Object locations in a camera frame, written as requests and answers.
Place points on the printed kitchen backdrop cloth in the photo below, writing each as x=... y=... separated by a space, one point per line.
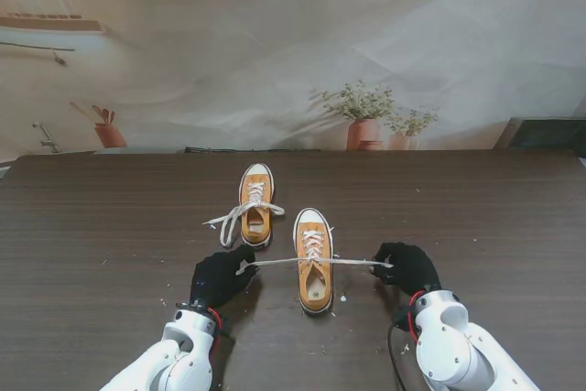
x=274 y=43

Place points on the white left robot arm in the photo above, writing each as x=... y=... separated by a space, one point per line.
x=178 y=354

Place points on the black right wrist box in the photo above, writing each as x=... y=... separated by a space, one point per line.
x=403 y=317

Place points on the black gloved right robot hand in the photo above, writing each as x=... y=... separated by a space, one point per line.
x=412 y=267

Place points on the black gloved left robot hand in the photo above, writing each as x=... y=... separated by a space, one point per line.
x=220 y=281

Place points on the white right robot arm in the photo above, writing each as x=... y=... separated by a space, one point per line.
x=458 y=345

